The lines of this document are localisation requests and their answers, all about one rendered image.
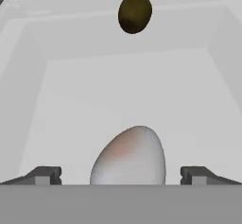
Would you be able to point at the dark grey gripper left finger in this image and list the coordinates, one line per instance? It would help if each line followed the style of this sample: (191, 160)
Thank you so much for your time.
(44, 175)

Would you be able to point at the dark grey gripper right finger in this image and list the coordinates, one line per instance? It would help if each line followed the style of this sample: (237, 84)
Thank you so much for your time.
(197, 175)

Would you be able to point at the white egg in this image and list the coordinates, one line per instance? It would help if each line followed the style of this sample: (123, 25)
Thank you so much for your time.
(130, 158)

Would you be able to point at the white fridge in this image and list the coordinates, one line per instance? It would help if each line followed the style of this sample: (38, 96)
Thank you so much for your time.
(119, 86)

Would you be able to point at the dark olive oval fruit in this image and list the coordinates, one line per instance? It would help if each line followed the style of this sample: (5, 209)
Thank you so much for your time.
(135, 12)

